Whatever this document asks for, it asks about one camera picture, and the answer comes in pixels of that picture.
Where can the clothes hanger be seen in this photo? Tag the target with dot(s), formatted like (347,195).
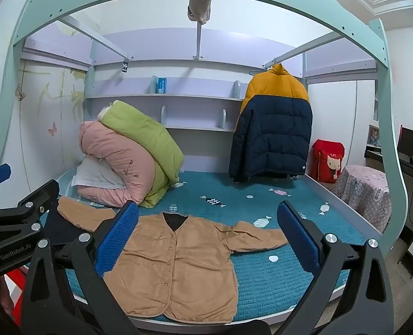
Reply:
(274,64)

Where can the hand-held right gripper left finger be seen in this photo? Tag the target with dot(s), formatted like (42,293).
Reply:
(117,239)

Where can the white folded cloth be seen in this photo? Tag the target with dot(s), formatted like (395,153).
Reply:
(89,174)

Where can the pink butterfly wall sticker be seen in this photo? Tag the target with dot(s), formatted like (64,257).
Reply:
(52,129)

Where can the green quilt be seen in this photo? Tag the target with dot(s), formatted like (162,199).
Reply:
(147,136)

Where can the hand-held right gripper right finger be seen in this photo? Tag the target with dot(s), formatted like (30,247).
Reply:
(299,240)

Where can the blue box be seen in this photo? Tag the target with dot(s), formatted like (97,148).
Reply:
(161,84)

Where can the pink quilt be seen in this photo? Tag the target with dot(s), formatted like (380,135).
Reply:
(112,157)

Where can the black hanging tag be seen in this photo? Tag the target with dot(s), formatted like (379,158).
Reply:
(125,67)

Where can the red object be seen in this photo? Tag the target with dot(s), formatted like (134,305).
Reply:
(16,286)

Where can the dark desk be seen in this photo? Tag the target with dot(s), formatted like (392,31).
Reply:
(377,154)

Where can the tan button-up jacket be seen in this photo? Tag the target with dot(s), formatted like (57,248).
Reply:
(178,261)

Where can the grey hanging cloth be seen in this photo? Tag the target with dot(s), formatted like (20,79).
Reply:
(198,7)

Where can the yellow and navy puffer jacket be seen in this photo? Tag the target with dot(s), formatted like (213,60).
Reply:
(273,129)

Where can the pink patterned covered stool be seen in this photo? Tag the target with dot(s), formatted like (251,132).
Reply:
(365,192)

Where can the pale butterfly wall sticker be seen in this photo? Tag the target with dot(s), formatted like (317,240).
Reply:
(19,92)

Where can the lilac wall shelf unit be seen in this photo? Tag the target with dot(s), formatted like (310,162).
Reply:
(192,111)

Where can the teal quilted bed mat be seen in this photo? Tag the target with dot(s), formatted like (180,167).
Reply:
(262,286)

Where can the red cartoon bag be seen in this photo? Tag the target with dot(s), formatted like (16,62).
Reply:
(328,162)

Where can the colourful picture box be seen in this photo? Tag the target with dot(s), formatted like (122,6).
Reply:
(374,135)

